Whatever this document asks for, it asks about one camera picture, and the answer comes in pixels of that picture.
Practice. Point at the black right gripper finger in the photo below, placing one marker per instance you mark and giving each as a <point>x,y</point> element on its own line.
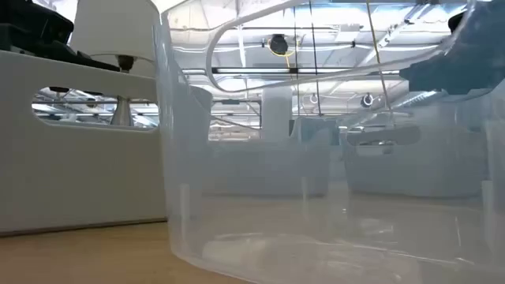
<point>428,77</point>

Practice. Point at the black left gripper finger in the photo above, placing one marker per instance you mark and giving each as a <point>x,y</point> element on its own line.
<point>87,59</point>

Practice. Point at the grey plastic basket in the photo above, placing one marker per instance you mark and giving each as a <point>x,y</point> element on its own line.
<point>268,169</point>
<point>414,173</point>

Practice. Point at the clear plastic basket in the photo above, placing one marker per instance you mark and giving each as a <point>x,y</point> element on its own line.
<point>276,221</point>

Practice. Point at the white table lamp silver base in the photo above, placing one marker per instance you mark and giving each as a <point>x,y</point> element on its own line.
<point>114,31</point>

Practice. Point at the white plastic basket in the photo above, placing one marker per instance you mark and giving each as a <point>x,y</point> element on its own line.
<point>79,177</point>

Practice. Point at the black round ceiling fixture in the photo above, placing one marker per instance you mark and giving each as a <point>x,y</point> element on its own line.
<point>279,44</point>

